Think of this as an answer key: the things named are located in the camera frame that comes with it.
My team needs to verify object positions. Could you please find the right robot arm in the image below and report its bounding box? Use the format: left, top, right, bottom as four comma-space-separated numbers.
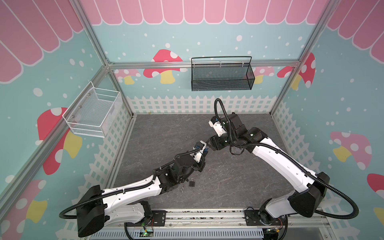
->
209, 98, 359, 225

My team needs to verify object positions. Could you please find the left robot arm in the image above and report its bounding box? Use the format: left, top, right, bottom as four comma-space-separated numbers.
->
59, 148, 208, 238

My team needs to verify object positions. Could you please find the black padlock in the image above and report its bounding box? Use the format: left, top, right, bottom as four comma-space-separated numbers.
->
189, 178, 196, 188

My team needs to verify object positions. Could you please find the left green circuit board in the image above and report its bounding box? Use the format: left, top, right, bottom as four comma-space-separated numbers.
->
140, 229, 154, 238

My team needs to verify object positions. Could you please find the green circuit board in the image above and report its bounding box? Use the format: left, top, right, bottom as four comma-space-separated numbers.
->
265, 227, 282, 235
140, 229, 154, 238

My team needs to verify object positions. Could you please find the right green circuit board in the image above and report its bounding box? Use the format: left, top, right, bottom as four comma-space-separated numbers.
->
265, 227, 282, 235

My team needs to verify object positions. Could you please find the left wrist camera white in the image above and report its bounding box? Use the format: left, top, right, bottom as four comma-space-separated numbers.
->
191, 141, 207, 160

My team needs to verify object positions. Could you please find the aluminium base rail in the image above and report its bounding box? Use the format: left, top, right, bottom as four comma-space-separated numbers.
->
104, 206, 330, 228

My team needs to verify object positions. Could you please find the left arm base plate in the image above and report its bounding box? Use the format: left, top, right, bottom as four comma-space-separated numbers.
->
127, 211, 167, 227

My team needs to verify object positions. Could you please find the black wire mesh basket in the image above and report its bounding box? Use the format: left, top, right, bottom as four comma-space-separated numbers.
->
191, 56, 255, 92

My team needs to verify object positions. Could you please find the white slotted cable duct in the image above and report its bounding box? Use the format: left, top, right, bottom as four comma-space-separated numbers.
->
89, 228, 265, 240

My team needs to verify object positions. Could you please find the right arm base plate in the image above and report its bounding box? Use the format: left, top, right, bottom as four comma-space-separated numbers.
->
244, 209, 286, 227

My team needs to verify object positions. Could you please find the white wire mesh basket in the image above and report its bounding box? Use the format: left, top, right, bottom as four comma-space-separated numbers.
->
63, 82, 123, 138

